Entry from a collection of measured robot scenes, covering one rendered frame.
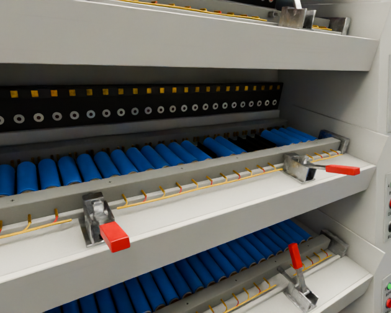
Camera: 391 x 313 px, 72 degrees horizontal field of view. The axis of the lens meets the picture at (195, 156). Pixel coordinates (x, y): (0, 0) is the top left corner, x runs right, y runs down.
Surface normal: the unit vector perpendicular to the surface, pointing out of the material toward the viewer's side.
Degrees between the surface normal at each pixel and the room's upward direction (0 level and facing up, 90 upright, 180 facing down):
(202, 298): 19
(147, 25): 109
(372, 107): 90
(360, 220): 90
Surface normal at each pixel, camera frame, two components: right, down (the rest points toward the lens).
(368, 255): -0.86, 0.15
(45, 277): 0.50, 0.40
